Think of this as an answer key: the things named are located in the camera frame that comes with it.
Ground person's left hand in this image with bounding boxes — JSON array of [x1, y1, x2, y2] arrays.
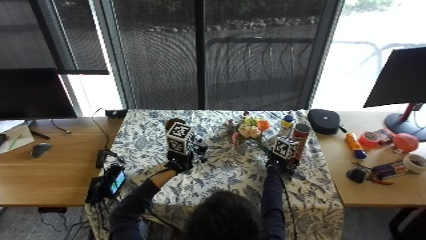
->
[[163, 135, 210, 175]]

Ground person's right hand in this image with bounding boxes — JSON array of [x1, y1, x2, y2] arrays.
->
[[265, 151, 302, 175]]

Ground colourful flower bouquet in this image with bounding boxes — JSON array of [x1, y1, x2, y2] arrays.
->
[[223, 112, 273, 153]]

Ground white marker cube right glove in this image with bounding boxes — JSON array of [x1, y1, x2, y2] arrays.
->
[[270, 135, 301, 161]]

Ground white marker cube glove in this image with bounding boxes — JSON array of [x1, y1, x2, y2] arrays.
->
[[270, 135, 301, 161], [165, 121, 197, 156]]

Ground white marker cube left glove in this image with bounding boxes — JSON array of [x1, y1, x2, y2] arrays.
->
[[165, 121, 197, 156]]

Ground red cylindrical can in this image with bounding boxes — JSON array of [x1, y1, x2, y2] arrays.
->
[[291, 122, 313, 160]]

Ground blue white floral tablecloth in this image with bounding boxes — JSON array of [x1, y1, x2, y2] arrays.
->
[[84, 109, 346, 240]]

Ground white bottle blue yellow cap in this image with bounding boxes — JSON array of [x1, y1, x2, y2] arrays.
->
[[278, 114, 295, 138]]

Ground black oval zip case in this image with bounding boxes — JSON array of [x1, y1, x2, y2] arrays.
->
[[306, 108, 349, 136]]

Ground orange tube with blue cap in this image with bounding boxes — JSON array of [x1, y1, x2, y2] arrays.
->
[[345, 132, 368, 160]]

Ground small black round device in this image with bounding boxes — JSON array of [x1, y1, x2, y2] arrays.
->
[[345, 166, 368, 185]]

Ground black phone with lit screen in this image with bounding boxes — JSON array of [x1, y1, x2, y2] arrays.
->
[[102, 163, 129, 198]]

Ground the person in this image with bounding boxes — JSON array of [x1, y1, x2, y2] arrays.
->
[[108, 166, 289, 240]]

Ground black power adapter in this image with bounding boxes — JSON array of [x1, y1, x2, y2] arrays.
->
[[104, 108, 129, 119]]

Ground small black box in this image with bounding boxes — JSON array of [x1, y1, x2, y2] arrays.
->
[[94, 148, 120, 170]]

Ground red tape roll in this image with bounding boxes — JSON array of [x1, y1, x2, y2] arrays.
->
[[357, 131, 382, 150]]

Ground small red box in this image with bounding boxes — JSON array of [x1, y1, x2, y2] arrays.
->
[[372, 128, 396, 144]]

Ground purple packet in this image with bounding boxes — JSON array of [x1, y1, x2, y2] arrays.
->
[[370, 160, 410, 180]]

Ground red round ball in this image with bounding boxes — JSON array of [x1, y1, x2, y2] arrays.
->
[[391, 132, 420, 154]]

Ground white tape roll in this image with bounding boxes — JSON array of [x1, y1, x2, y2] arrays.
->
[[402, 152, 426, 175]]

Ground dark grey computer mouse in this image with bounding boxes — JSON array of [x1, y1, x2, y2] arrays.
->
[[29, 142, 53, 159]]

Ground dark chair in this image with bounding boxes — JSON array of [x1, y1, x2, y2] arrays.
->
[[387, 206, 426, 240]]

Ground black monitor with red stand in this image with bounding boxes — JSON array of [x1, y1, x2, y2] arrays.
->
[[362, 46, 426, 142]]

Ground large black monitor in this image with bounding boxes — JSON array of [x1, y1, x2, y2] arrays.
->
[[0, 67, 78, 121]]

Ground green pen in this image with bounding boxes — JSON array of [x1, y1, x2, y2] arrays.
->
[[8, 134, 24, 152]]

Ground white paper sheet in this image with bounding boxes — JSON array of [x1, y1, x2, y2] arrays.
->
[[0, 120, 36, 155]]

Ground dark roller blind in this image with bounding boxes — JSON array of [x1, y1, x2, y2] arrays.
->
[[0, 0, 110, 76]]

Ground black cable of right glove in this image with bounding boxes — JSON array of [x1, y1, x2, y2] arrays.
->
[[278, 169, 298, 240]]

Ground black cable of glove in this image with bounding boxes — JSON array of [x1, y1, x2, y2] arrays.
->
[[142, 168, 183, 232], [278, 169, 298, 240]]

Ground black cable of left glove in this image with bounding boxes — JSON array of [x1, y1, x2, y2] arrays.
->
[[142, 168, 183, 232]]

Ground thin black table cable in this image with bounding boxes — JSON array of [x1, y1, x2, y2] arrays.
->
[[90, 107, 112, 152]]

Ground orange handled pliers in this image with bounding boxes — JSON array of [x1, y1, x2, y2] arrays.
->
[[366, 176, 395, 186]]

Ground dark window frame post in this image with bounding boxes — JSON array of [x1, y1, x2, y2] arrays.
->
[[193, 0, 207, 110]]

